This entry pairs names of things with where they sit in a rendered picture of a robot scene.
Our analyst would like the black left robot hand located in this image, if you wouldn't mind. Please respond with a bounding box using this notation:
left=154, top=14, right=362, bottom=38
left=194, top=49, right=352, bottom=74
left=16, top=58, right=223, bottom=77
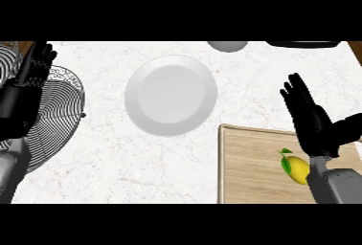
left=0, top=41, right=59, bottom=141

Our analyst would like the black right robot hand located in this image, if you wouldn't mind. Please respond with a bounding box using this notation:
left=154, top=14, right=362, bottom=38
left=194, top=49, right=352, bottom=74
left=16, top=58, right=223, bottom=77
left=279, top=72, right=362, bottom=159

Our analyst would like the yellow lemon with green leaf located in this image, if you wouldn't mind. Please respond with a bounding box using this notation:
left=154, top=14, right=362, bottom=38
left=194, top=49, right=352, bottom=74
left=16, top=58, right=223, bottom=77
left=278, top=147, right=312, bottom=186

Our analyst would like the wooden tray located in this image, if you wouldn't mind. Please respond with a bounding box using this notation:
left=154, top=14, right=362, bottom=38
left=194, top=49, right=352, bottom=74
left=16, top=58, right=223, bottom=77
left=216, top=122, right=362, bottom=205

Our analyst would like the white round plate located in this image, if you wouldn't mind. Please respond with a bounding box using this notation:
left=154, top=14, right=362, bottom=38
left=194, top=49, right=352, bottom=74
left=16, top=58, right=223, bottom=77
left=123, top=54, right=219, bottom=137

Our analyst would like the grey round object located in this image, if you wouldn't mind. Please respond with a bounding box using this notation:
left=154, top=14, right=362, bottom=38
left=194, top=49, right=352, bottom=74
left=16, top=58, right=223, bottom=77
left=205, top=41, right=248, bottom=54

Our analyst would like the black wire tiered basket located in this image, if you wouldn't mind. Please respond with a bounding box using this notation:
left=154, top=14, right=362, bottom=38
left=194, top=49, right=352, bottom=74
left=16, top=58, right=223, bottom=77
left=0, top=41, right=89, bottom=175

